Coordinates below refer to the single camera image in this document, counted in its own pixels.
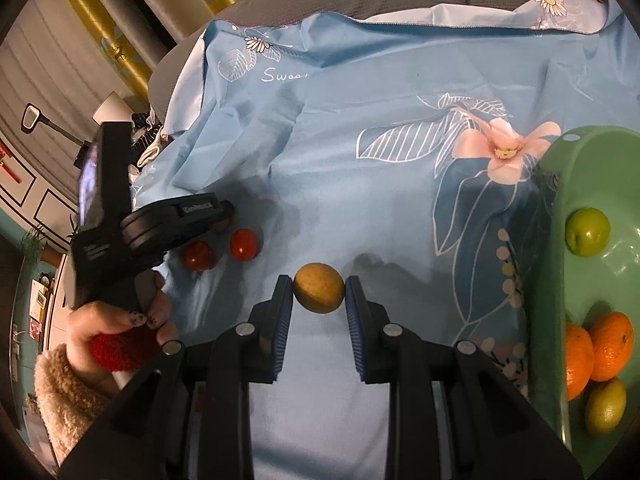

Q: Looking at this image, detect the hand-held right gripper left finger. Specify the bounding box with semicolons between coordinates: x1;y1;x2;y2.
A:
59;275;293;480

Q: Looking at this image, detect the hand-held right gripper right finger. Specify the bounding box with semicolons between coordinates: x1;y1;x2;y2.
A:
345;275;585;480

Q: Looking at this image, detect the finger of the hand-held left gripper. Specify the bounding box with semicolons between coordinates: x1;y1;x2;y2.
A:
160;193;236;252

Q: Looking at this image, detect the small brown round fruit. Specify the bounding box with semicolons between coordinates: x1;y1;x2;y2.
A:
293;262;346;314

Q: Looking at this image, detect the green plastic bowl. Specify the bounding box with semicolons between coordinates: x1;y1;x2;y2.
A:
527;126;640;478

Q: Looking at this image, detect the large orange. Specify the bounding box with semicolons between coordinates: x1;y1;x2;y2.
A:
565;323;596;402

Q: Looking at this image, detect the green round fruit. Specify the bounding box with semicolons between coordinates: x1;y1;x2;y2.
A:
565;207;612;257
585;376;627;437

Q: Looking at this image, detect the small orange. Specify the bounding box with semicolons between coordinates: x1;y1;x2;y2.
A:
590;311;635;382

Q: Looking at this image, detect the person's left forearm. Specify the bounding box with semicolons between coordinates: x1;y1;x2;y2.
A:
34;342;123;466

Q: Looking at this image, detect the person's left hand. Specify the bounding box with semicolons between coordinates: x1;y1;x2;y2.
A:
66;287;179;378

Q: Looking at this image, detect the red cherry tomato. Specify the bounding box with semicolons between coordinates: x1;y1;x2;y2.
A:
229;228;262;261
181;241;217;272

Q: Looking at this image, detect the green potted plant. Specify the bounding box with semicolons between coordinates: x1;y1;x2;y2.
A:
20;227;51;263

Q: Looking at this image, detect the black and white clothes pile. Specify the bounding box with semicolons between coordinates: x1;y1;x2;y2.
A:
131;107;168;168

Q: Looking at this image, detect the stick vacuum cleaner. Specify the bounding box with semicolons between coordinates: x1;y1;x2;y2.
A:
20;104;98;171

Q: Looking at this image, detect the red fuzzy cloth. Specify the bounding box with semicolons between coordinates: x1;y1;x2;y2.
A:
90;327;163;373

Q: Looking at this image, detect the blue floral bedsheet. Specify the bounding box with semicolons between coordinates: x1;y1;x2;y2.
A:
135;0;631;480

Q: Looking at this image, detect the yellow patterned curtain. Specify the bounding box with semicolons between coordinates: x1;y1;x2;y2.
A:
52;0;281;96

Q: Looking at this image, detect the red wall ornament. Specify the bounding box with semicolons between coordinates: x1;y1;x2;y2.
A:
0;142;18;181

